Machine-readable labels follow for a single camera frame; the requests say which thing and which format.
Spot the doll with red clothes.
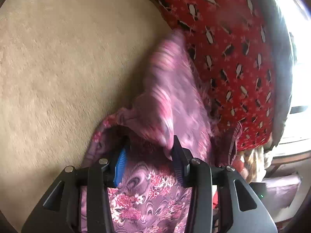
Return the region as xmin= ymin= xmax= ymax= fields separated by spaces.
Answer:
xmin=233 ymin=146 xmax=273 ymax=183

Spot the beige fleece blanket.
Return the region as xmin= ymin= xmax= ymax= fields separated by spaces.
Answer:
xmin=1 ymin=0 xmax=170 ymax=230

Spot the lilac bedding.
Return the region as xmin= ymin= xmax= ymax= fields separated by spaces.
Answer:
xmin=262 ymin=174 xmax=301 ymax=210

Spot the red penguin pattern blanket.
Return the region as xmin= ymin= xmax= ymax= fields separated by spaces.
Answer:
xmin=155 ymin=0 xmax=275 ymax=150

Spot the grey pillow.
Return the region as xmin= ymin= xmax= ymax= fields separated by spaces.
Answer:
xmin=255 ymin=0 xmax=294 ymax=147

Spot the purple floral cloth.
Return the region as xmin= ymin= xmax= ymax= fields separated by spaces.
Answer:
xmin=79 ymin=28 xmax=244 ymax=233

